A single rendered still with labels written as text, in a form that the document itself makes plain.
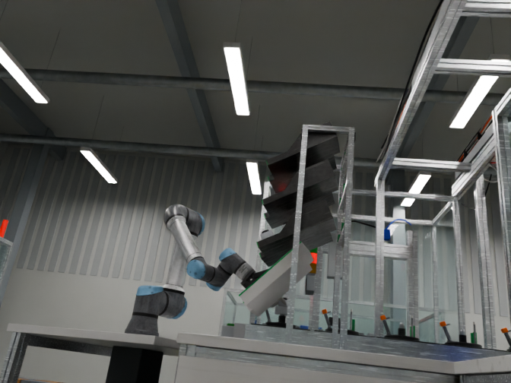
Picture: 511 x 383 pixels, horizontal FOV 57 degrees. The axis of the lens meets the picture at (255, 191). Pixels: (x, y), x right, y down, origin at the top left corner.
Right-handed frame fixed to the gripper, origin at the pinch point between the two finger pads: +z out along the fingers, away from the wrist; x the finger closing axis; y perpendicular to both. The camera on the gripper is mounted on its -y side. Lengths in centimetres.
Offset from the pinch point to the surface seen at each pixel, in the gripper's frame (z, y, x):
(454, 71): -7, -116, 38
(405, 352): 48, -15, 17
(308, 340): 18.1, 6.5, 16.7
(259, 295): -2.4, 9.4, 46.8
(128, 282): -374, 110, -807
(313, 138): -27, -47, 51
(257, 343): 10, 22, 75
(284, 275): -0.8, -1.2, 47.6
